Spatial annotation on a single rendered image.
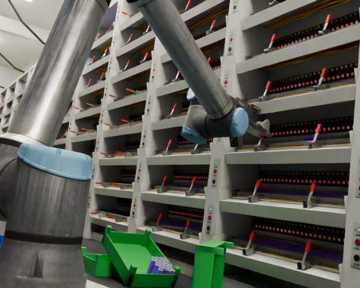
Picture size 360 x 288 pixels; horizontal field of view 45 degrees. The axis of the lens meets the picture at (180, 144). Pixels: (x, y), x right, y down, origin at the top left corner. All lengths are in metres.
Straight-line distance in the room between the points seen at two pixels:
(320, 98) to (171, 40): 0.56
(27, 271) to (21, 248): 0.04
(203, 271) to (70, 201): 0.56
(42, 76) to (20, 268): 0.47
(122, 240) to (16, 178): 1.02
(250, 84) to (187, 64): 0.72
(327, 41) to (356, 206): 0.56
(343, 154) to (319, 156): 0.09
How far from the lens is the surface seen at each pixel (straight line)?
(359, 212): 1.34
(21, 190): 0.88
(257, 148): 1.67
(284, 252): 1.61
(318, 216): 1.44
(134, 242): 1.89
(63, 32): 1.15
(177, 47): 1.23
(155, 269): 1.67
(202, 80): 1.28
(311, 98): 1.54
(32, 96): 1.09
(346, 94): 1.45
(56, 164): 0.86
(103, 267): 1.74
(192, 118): 1.47
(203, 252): 1.29
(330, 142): 1.53
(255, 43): 2.00
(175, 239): 2.05
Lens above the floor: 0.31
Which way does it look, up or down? 8 degrees up
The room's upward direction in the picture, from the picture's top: 8 degrees clockwise
